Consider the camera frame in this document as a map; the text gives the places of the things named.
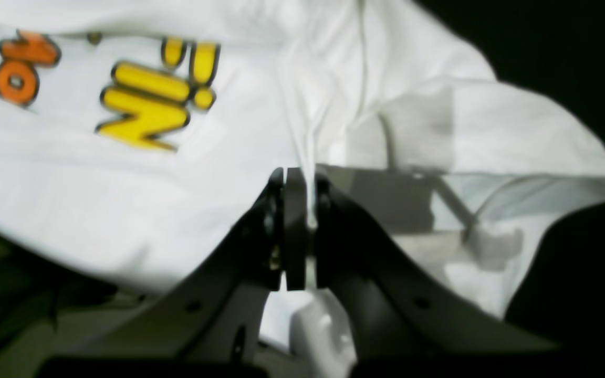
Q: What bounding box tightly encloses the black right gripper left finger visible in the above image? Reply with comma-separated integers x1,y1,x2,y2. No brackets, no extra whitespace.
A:
37,168,309,377

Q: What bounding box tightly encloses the white printed t-shirt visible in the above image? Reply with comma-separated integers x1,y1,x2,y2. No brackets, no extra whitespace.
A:
0,0,605,368

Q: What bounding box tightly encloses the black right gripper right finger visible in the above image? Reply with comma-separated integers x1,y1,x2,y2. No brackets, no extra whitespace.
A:
314,175,561,377

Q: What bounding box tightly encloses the black table cloth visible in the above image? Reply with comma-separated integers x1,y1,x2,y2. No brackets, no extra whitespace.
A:
422,1,605,377

